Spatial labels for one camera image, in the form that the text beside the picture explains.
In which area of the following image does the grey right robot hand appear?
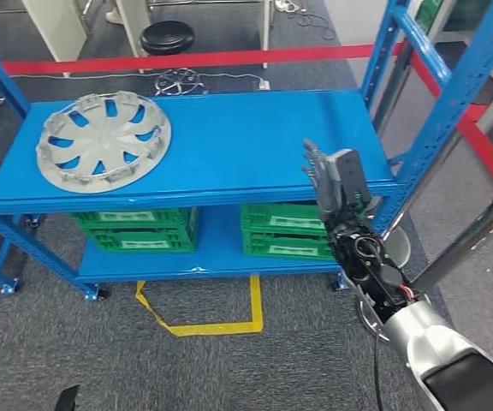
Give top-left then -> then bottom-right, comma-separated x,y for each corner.
301,139 -> 347,226

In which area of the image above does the blue metal shelf rack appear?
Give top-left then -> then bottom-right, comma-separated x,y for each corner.
0,0 -> 493,303

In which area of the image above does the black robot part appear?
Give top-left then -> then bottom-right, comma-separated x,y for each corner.
53,384 -> 81,411

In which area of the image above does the dark grey metal bar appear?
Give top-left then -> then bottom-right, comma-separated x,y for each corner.
410,187 -> 493,292
373,42 -> 414,135

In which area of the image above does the yellow floor tape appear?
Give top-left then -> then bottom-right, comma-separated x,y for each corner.
135,275 -> 265,340

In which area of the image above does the green box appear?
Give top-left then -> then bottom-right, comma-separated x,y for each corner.
414,0 -> 445,33

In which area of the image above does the red floor tape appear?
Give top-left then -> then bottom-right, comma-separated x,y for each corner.
0,43 -> 493,192

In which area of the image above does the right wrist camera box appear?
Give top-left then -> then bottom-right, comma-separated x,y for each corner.
327,148 -> 374,216

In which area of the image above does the black floor cable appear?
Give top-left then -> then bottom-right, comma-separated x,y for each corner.
289,6 -> 339,43

